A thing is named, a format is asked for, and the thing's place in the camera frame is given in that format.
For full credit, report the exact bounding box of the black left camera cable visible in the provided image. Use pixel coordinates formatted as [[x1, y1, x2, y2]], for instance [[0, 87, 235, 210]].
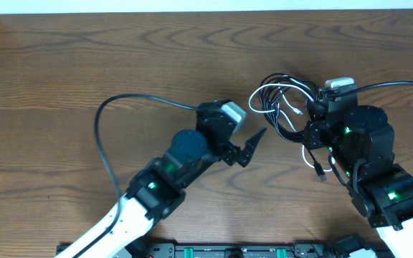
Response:
[[54, 93, 202, 258]]

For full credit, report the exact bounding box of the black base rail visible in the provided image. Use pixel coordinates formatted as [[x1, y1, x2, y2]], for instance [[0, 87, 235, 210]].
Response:
[[55, 233, 394, 258]]

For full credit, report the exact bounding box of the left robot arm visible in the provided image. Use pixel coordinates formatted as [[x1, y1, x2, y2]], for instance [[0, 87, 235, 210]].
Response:
[[58, 101, 266, 257]]

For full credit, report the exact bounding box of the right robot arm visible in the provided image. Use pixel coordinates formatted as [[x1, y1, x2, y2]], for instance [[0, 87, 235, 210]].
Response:
[[303, 78, 413, 257]]

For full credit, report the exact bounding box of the white usb cable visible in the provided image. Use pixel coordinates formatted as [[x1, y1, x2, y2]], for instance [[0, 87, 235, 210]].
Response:
[[247, 77, 336, 173]]

